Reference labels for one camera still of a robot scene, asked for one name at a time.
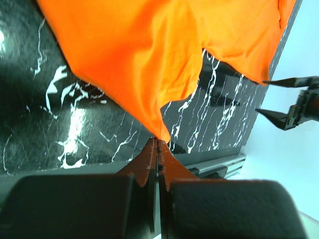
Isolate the orange t shirt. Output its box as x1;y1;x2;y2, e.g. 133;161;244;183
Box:
38;0;295;141

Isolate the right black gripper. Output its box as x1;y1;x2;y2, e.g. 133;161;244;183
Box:
255;76;319;131

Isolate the aluminium frame rail front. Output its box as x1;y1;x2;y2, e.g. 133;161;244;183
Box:
186;153;247;179

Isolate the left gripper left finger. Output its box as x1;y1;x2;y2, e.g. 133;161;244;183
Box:
0;138;157;239

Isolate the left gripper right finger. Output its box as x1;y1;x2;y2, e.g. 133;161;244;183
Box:
158;141;307;239

